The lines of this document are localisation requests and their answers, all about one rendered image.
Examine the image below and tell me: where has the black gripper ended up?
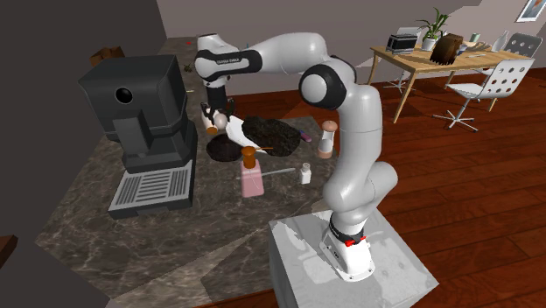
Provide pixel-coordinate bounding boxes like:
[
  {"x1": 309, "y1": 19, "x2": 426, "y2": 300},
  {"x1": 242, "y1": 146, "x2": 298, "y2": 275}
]
[{"x1": 200, "y1": 85, "x2": 237, "y2": 122}]

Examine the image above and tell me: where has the white bottle with orange end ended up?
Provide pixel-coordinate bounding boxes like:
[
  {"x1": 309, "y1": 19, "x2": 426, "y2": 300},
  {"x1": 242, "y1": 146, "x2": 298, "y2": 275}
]
[{"x1": 201, "y1": 106, "x2": 229, "y2": 137}]

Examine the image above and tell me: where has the small black round pan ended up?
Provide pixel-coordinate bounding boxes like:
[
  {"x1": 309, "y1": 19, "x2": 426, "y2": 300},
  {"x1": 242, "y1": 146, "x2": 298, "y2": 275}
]
[{"x1": 206, "y1": 133, "x2": 247, "y2": 164}]

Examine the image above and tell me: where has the large black round trivet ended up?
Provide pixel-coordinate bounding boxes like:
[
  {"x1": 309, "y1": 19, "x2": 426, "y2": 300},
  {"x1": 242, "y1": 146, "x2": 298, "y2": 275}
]
[{"x1": 241, "y1": 115, "x2": 303, "y2": 158}]

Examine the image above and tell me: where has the black coffee machine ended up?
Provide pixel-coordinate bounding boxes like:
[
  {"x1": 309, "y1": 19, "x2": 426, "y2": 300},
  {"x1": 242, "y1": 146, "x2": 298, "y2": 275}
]
[{"x1": 77, "y1": 53, "x2": 199, "y2": 221}]

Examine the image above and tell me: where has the pink soap dispenser brown pump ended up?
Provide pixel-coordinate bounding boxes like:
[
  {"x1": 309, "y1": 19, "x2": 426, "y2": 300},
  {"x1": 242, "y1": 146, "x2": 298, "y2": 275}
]
[{"x1": 239, "y1": 145, "x2": 275, "y2": 199}]

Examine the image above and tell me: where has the grey thin rod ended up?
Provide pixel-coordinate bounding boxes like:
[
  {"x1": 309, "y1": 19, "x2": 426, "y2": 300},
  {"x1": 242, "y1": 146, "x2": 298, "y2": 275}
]
[{"x1": 235, "y1": 166, "x2": 298, "y2": 180}]

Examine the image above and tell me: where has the white and brown pepper mill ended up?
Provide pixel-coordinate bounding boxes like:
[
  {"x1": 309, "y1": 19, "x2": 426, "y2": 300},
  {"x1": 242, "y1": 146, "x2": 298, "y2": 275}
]
[{"x1": 317, "y1": 120, "x2": 340, "y2": 160}]

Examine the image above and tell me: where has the brown cardboard box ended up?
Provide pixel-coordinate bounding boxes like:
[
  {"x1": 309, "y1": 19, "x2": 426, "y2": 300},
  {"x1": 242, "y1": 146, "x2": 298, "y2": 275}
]
[{"x1": 88, "y1": 45, "x2": 127, "y2": 67}]

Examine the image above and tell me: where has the wooden dining table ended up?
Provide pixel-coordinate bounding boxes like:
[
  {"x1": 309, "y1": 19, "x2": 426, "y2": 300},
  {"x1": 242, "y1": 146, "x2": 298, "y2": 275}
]
[{"x1": 367, "y1": 7, "x2": 533, "y2": 125}]

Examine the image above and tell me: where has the grey robot stand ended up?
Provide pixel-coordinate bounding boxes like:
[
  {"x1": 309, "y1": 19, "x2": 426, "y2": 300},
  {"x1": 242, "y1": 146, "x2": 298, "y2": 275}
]
[{"x1": 268, "y1": 208, "x2": 440, "y2": 308}]

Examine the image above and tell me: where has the white perforated swivel chair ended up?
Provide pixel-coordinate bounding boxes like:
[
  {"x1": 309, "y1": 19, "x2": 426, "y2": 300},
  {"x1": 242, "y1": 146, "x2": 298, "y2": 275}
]
[{"x1": 432, "y1": 58, "x2": 536, "y2": 134}]

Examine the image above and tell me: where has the grey perforated chair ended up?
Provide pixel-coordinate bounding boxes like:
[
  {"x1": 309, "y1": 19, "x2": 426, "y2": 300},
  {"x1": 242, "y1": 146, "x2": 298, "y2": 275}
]
[{"x1": 502, "y1": 31, "x2": 543, "y2": 60}]

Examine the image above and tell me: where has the framed wall picture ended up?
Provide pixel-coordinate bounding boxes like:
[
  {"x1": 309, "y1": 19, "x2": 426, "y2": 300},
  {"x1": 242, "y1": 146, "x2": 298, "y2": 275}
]
[{"x1": 514, "y1": 0, "x2": 546, "y2": 24}]

